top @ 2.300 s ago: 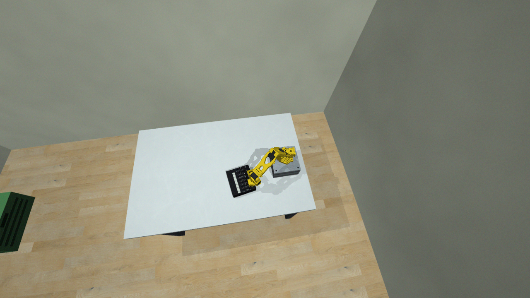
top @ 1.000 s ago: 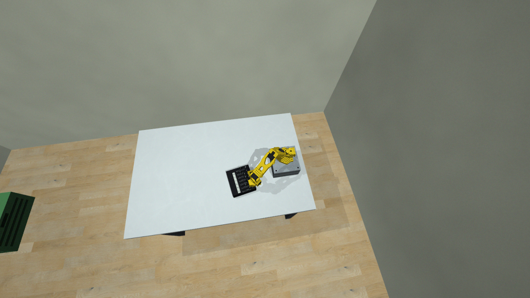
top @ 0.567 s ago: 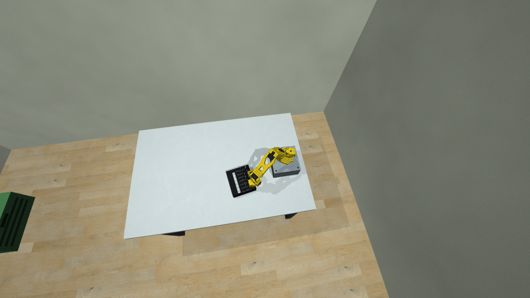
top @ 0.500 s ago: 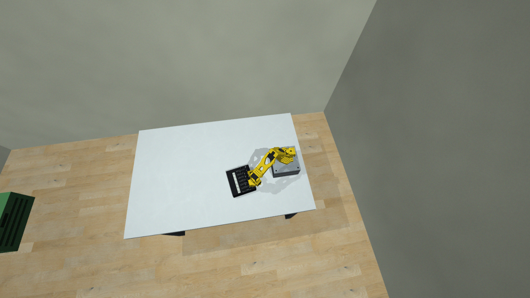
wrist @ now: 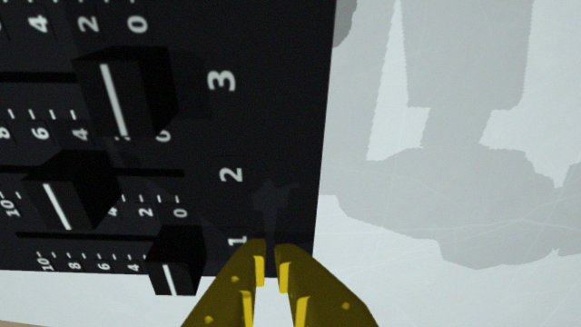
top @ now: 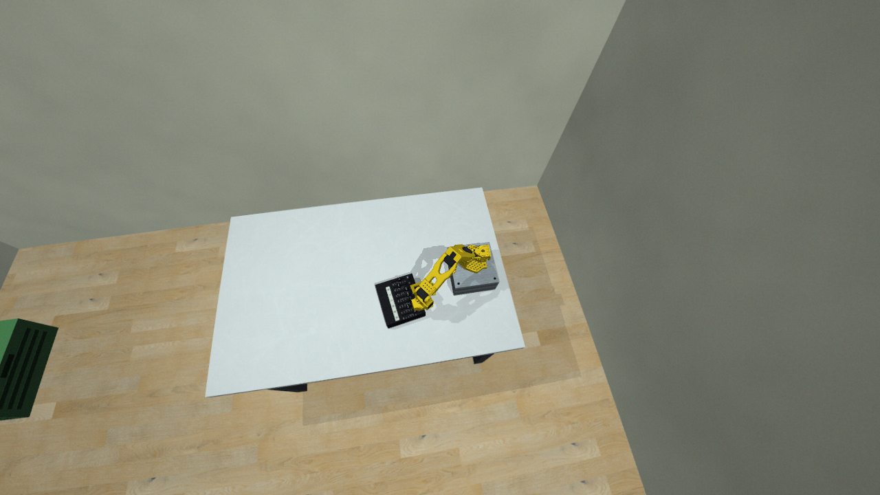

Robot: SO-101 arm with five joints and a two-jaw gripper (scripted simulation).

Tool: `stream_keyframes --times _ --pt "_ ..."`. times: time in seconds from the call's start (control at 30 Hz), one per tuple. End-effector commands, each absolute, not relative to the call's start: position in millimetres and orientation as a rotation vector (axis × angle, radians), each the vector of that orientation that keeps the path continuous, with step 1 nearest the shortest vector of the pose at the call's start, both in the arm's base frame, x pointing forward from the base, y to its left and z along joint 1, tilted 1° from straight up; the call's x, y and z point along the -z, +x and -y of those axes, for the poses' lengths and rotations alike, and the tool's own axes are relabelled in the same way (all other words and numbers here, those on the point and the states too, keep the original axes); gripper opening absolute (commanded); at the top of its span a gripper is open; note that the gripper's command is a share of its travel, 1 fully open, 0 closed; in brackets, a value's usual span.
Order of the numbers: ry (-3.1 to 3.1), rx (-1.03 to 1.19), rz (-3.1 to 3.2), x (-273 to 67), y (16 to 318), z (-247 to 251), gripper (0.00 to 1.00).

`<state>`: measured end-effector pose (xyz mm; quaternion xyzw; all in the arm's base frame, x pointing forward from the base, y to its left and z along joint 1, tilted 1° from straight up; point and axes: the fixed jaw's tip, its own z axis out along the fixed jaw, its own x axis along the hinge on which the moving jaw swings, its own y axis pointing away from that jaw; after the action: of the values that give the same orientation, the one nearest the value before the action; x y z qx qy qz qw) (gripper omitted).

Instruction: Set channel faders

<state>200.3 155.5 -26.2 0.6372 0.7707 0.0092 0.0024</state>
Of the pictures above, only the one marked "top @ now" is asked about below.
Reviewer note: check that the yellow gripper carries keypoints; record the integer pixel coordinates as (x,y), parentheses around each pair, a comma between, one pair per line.
(417,306)

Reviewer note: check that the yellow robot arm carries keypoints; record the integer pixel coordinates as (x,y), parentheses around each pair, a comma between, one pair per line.
(470,258)

